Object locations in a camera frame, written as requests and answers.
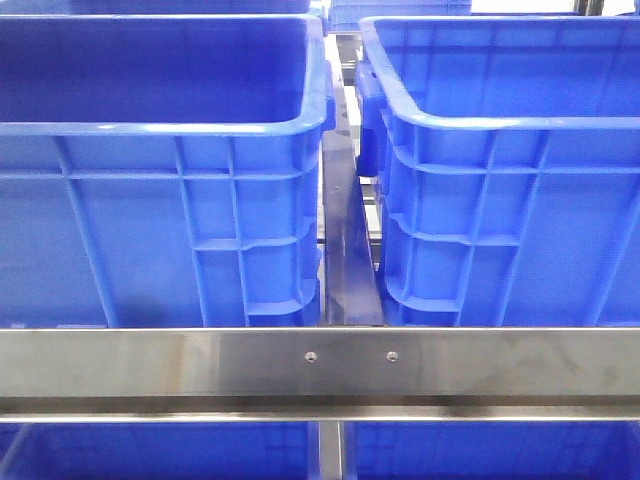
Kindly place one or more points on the steel divider bar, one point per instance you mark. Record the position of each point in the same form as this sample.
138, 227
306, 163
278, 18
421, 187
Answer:
351, 294

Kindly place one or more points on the blue crate front left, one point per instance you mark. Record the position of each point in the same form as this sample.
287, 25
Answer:
161, 171

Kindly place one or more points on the blue crate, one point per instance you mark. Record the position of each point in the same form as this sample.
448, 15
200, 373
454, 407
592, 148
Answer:
495, 450
344, 16
157, 7
505, 155
161, 171
275, 450

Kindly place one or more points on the blue crate front right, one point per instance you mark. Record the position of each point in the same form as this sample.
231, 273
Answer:
505, 155

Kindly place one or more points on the blue crate lower right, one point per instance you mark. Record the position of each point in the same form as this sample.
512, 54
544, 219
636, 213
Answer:
495, 450

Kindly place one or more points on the blue crate rear right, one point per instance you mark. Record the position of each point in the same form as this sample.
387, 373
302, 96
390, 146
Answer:
344, 16

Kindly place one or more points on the blue crate lower left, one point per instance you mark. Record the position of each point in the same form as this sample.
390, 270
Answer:
275, 450

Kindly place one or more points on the blue crate rear left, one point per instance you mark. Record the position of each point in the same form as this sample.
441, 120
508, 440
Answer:
157, 7

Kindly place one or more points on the steel rack front rail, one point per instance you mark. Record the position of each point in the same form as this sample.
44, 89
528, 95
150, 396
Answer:
505, 374

